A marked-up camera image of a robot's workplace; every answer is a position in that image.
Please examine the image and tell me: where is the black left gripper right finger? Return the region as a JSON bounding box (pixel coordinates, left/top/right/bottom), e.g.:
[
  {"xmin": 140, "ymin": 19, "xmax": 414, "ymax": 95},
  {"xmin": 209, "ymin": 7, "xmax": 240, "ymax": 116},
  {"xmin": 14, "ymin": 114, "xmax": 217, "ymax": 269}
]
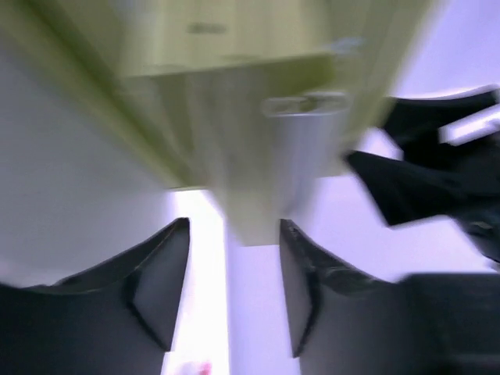
[{"xmin": 279, "ymin": 220, "xmax": 499, "ymax": 374}]

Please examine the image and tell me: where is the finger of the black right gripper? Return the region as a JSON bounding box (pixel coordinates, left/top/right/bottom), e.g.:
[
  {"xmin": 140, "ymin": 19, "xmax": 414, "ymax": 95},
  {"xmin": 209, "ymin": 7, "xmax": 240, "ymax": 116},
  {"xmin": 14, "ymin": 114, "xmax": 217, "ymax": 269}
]
[{"xmin": 346, "ymin": 152, "xmax": 484, "ymax": 227}]

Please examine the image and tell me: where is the green metal drawer cabinet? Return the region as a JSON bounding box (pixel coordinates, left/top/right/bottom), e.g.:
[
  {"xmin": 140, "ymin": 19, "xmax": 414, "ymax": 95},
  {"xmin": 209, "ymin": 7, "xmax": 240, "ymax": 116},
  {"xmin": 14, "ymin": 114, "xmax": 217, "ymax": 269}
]
[{"xmin": 27, "ymin": 1, "xmax": 434, "ymax": 246}]

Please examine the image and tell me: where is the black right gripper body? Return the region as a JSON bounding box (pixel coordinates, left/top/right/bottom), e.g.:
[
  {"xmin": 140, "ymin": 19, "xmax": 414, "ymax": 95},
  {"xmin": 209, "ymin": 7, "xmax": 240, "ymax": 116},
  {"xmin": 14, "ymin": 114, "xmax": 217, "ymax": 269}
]
[{"xmin": 384, "ymin": 87, "xmax": 499, "ymax": 269}]

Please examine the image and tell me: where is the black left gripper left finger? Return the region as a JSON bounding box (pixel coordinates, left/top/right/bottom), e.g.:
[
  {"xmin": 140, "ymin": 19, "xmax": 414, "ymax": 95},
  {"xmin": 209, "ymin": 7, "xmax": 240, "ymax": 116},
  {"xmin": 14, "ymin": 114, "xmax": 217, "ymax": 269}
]
[{"xmin": 1, "ymin": 218, "xmax": 190, "ymax": 374}]

